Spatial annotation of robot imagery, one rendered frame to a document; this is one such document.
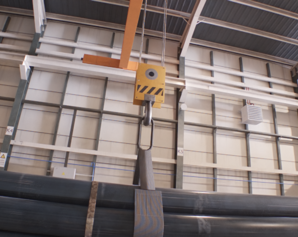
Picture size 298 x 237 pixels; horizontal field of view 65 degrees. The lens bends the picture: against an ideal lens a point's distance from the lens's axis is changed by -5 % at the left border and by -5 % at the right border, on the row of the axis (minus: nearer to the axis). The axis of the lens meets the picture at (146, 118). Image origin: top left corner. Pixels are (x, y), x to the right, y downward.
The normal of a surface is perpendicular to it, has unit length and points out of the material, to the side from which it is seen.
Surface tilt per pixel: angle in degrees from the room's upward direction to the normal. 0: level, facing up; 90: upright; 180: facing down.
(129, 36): 180
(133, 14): 180
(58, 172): 90
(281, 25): 170
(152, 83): 90
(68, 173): 90
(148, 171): 52
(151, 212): 60
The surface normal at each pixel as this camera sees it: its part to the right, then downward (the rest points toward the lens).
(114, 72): 0.19, -0.33
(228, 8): -0.04, 0.86
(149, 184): 0.18, -0.84
